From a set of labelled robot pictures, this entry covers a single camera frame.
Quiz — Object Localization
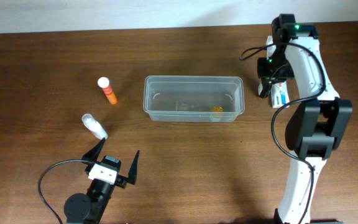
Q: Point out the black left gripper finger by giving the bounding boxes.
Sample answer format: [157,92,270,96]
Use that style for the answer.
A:
[127,151,140,185]
[81,138,106,162]

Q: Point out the small jar with gold lid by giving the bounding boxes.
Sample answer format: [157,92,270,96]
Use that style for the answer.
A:
[210,106,224,122]

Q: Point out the dark bottle with white cap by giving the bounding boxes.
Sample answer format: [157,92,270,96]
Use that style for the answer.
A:
[258,78,272,98]

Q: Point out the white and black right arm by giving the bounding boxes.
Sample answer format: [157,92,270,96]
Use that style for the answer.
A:
[257,14,352,223]

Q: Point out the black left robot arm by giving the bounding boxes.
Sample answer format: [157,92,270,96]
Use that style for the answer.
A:
[63,138,140,224]

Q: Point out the clear plastic container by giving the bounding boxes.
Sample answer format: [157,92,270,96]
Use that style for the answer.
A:
[143,75,245,122]

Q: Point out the white Panadol box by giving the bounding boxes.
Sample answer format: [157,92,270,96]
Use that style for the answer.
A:
[270,82,290,108]

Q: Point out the orange effervescent tablet tube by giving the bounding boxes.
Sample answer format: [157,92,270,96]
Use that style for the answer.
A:
[98,77,117,105]

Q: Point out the black left camera cable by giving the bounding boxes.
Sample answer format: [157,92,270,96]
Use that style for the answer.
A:
[37,159,94,224]

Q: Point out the black camera cable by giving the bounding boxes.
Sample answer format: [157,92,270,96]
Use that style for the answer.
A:
[239,42,328,224]
[37,159,94,224]

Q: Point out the black right camera cable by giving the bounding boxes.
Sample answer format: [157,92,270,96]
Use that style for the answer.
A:
[239,42,328,224]

